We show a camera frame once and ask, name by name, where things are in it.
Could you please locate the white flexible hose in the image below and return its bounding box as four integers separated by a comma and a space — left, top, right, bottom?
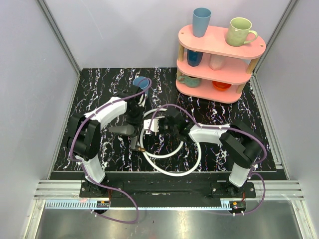
139, 109, 202, 177

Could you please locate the black spray gun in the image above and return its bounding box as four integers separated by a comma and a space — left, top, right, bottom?
109, 124, 146, 152

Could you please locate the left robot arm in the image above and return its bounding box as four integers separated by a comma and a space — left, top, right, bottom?
67, 87, 148, 197

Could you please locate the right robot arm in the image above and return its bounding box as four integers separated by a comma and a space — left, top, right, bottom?
152, 108, 267, 198

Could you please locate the black marble mat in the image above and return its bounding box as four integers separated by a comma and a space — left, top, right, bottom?
53, 68, 276, 172

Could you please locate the blue cup on mat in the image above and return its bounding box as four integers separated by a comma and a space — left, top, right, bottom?
133, 76, 150, 90

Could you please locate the teal ceramic mug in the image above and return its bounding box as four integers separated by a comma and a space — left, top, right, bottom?
177, 75, 201, 88

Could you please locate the orange bowl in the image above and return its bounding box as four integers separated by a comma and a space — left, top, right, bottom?
212, 81, 232, 91

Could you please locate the pink three-tier shelf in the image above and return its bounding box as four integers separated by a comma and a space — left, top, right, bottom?
176, 25, 266, 104

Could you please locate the dark blue cup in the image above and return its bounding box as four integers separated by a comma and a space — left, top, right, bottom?
187, 49, 203, 67

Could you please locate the pink faceted cup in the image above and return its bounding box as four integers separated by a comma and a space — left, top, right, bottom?
209, 54, 226, 70

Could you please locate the green mug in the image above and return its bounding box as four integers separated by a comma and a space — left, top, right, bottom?
225, 17, 259, 47

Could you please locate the blue cup on shelf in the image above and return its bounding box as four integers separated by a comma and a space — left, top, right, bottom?
192, 7, 211, 37

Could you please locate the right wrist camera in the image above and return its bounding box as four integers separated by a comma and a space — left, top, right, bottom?
143, 117, 160, 134

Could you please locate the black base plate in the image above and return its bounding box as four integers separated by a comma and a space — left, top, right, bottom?
49, 171, 287, 200

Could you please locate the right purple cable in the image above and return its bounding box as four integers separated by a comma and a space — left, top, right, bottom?
148, 104, 267, 216

